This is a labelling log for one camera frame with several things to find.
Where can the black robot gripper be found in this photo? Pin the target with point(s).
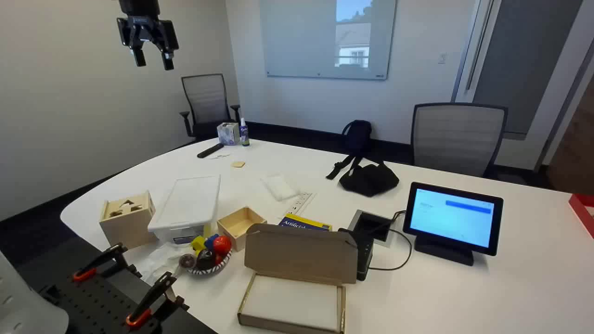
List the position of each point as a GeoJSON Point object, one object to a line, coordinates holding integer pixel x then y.
{"type": "Point", "coordinates": [142, 22]}

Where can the brown cardboard box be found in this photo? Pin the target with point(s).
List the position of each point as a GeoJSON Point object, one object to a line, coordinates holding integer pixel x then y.
{"type": "Point", "coordinates": [300, 278]}

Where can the clear tissue box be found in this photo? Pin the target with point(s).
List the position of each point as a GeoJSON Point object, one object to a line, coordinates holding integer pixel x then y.
{"type": "Point", "coordinates": [229, 132]}

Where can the small open wooden box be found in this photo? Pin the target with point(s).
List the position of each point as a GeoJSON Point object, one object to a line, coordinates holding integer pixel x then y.
{"type": "Point", "coordinates": [235, 224]}

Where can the black device box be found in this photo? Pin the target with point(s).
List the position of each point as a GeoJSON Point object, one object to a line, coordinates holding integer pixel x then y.
{"type": "Point", "coordinates": [367, 228]}

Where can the black mesh armchair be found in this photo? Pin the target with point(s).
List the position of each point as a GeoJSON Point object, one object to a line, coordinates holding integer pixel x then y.
{"type": "Point", "coordinates": [209, 104]}

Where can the black remote control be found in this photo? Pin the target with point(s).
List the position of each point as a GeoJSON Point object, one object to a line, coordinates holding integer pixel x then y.
{"type": "Point", "coordinates": [211, 150]}

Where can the blue spray bottle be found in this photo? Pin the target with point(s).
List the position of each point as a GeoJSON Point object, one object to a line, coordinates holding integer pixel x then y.
{"type": "Point", "coordinates": [244, 132]}

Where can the white plastic storage bin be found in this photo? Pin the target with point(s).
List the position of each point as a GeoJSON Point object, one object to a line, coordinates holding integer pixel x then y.
{"type": "Point", "coordinates": [188, 210]}

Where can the wooden shape sorter cube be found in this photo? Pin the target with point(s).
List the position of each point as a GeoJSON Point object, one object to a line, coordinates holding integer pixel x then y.
{"type": "Point", "coordinates": [127, 221]}

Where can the bowl of colourful toys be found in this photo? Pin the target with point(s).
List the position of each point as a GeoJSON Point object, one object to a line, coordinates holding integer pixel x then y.
{"type": "Point", "coordinates": [209, 254]}

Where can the black orange clamp left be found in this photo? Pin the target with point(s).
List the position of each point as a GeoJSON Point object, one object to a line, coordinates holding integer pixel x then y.
{"type": "Point", "coordinates": [112, 254]}

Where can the black orange clamp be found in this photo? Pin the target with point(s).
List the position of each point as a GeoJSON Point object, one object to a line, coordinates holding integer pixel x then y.
{"type": "Point", "coordinates": [159, 302]}
{"type": "Point", "coordinates": [112, 254]}

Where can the blue and yellow book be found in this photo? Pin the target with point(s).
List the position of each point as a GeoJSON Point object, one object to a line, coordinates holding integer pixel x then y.
{"type": "Point", "coordinates": [298, 221]}

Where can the black orange clamp right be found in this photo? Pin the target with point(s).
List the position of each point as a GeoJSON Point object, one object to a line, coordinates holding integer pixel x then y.
{"type": "Point", "coordinates": [159, 302]}

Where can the grey mesh office chair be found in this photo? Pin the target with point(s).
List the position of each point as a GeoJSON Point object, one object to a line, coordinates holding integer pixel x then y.
{"type": "Point", "coordinates": [458, 135]}

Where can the black tablet on stand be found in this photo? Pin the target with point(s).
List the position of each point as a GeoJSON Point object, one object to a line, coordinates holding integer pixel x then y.
{"type": "Point", "coordinates": [454, 223]}

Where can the glass whiteboard on wall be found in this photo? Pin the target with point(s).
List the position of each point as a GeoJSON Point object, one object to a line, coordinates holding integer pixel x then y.
{"type": "Point", "coordinates": [328, 39]}

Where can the black bag with straps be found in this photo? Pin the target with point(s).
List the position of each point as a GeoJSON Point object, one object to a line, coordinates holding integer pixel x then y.
{"type": "Point", "coordinates": [368, 180]}

